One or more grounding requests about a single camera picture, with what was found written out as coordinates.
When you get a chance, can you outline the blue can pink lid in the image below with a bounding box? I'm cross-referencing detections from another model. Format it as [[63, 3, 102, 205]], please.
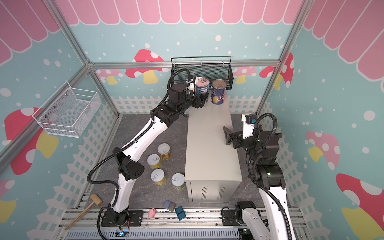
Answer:
[[196, 77, 210, 96]]

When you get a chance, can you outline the dark blue tall can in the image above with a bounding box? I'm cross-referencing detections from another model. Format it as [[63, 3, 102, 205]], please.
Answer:
[[211, 79, 227, 105]]

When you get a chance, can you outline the yellow can white lid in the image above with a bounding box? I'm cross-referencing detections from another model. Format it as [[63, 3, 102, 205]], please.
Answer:
[[172, 173, 186, 190], [147, 154, 162, 170], [151, 169, 166, 186], [158, 143, 172, 160]]

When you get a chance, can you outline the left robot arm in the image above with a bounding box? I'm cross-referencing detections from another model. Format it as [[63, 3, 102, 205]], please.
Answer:
[[87, 69, 208, 227]]

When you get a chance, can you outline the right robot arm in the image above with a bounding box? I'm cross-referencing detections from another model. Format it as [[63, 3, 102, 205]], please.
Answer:
[[222, 113, 296, 240]]

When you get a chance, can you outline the grey metal cabinet counter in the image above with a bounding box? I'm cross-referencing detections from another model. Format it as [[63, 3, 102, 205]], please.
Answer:
[[185, 101, 243, 203]]

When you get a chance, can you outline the teal toy block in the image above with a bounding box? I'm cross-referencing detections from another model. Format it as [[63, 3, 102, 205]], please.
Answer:
[[175, 206, 186, 221]]

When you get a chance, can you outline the grey purple toy block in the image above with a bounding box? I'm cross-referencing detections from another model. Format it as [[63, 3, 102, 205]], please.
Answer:
[[164, 200, 176, 212]]

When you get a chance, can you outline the pink toy block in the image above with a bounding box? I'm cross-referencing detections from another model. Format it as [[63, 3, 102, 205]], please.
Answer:
[[148, 208, 157, 219]]

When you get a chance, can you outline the wooden mallet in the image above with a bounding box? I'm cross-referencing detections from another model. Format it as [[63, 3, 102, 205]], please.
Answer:
[[65, 194, 103, 231]]

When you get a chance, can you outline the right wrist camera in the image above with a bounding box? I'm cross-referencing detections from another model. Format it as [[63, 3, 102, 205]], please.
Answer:
[[242, 113, 257, 139]]

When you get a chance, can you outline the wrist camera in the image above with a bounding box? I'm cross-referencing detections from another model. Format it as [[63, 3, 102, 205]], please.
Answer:
[[242, 113, 257, 139], [186, 78, 196, 93]]

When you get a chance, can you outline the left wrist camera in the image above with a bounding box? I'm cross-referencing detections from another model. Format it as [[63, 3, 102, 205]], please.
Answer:
[[186, 78, 196, 93]]

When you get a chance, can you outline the black wire mesh basket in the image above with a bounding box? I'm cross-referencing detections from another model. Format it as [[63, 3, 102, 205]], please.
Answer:
[[171, 56, 234, 90]]

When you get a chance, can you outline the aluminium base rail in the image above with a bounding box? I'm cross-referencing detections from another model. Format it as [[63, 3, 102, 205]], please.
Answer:
[[56, 206, 310, 240]]

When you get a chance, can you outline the white wire mesh basket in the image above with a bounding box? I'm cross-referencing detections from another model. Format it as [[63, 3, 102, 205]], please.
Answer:
[[32, 82, 102, 138]]

